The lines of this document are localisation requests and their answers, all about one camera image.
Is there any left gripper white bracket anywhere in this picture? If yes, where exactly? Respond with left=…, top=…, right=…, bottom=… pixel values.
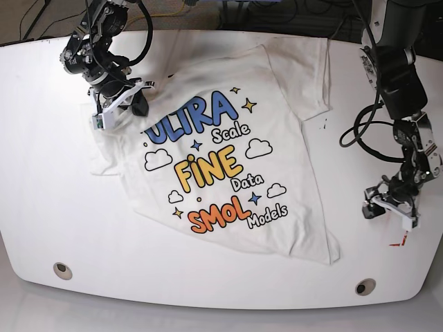
left=362, top=186, right=420, bottom=219

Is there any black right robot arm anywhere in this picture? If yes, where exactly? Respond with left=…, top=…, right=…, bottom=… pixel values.
left=60, top=1, right=154, bottom=130

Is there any right table grommet hole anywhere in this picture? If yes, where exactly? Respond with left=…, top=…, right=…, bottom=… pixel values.
left=355, top=278, right=377, bottom=296

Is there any red tape rectangle marking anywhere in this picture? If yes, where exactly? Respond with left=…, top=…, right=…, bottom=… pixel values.
left=383, top=213, right=412, bottom=248

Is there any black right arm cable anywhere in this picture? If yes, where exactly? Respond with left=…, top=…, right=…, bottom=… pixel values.
left=79, top=0, right=155, bottom=70

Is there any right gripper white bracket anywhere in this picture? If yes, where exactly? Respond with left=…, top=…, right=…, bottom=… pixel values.
left=88, top=78, right=155, bottom=130

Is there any table grommet hole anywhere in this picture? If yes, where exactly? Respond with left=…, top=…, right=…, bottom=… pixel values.
left=53, top=262, right=73, bottom=281
left=355, top=278, right=377, bottom=296

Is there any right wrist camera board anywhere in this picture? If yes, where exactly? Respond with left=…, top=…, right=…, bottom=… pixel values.
left=91, top=114, right=104, bottom=130

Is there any white printed t-shirt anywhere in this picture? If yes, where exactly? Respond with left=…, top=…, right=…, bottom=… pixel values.
left=90, top=37, right=341, bottom=265

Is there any yellow cable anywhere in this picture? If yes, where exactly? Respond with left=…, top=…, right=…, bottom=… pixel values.
left=117, top=1, right=195, bottom=32

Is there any left table grommet hole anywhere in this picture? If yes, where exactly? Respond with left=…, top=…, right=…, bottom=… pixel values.
left=53, top=262, right=73, bottom=281

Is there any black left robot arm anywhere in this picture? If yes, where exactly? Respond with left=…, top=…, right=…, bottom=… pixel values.
left=354, top=1, right=442, bottom=231

